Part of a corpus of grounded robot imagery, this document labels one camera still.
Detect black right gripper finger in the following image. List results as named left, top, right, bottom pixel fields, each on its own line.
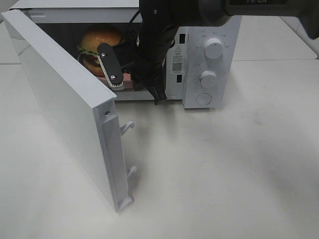
left=133, top=74, right=166, bottom=105

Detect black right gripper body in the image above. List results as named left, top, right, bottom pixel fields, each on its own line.
left=117, top=17, right=179, bottom=82

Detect pink round plate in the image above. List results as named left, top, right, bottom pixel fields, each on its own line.
left=98, top=62, right=166, bottom=92

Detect white round door button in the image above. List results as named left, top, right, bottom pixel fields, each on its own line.
left=196, top=93, right=212, bottom=106

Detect toy hamburger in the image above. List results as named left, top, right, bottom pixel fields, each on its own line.
left=76, top=24, right=125, bottom=77

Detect white microwave door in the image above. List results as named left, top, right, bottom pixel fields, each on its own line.
left=2, top=9, right=136, bottom=212

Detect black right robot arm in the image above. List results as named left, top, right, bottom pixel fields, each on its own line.
left=124, top=0, right=319, bottom=104

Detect white warning label sticker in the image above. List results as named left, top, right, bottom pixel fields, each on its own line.
left=167, top=44, right=184, bottom=74

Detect white lower microwave knob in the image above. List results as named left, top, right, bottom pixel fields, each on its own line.
left=199, top=70, right=218, bottom=89

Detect white microwave knob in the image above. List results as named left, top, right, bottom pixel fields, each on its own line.
left=203, top=37, right=224, bottom=59
left=199, top=70, right=218, bottom=89

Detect white upper microwave knob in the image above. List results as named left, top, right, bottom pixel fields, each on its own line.
left=203, top=37, right=224, bottom=59

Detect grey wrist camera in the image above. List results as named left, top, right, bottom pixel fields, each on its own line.
left=97, top=43, right=124, bottom=89

